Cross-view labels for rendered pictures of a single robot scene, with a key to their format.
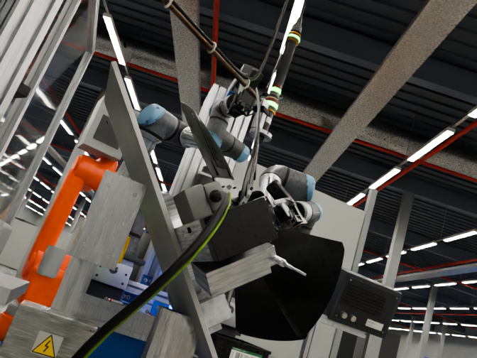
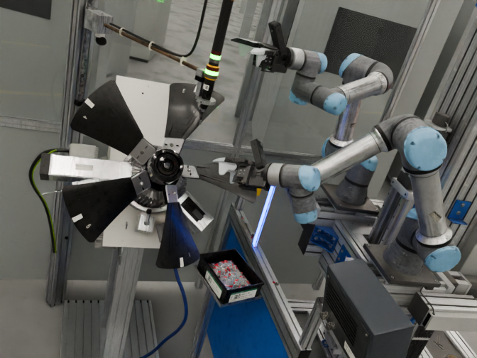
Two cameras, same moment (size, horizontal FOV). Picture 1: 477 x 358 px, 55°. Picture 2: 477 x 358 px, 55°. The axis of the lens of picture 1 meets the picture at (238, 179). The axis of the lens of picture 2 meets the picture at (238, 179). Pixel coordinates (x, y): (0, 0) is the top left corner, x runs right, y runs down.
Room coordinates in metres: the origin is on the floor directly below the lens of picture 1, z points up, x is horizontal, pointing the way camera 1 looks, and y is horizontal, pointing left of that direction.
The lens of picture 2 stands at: (1.26, -1.54, 1.93)
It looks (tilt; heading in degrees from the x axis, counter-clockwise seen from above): 26 degrees down; 82
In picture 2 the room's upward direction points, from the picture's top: 16 degrees clockwise
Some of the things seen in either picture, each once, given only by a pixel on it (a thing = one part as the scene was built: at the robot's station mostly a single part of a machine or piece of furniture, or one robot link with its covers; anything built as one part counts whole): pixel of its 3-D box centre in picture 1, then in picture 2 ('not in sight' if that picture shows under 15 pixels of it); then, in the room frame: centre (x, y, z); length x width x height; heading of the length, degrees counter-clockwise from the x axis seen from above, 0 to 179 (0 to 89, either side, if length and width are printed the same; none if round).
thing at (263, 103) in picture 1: (262, 120); (206, 87); (1.27, -0.01, 1.50); 0.09 x 0.07 x 0.10; 140
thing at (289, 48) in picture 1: (282, 70); (221, 33); (1.28, -0.02, 1.69); 0.03 x 0.03 x 0.21
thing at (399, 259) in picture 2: not in sight; (407, 252); (2.15, -0.10, 1.09); 0.15 x 0.15 x 0.10
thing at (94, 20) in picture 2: not in sight; (97, 21); (0.80, 0.38, 1.54); 0.10 x 0.07 x 0.08; 140
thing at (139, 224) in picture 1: (133, 217); (361, 165); (2.05, 0.39, 1.20); 0.13 x 0.12 x 0.14; 134
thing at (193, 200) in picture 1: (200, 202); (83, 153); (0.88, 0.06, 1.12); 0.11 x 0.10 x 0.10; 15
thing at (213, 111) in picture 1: (222, 111); (309, 62); (1.62, 0.14, 1.64); 0.11 x 0.08 x 0.09; 25
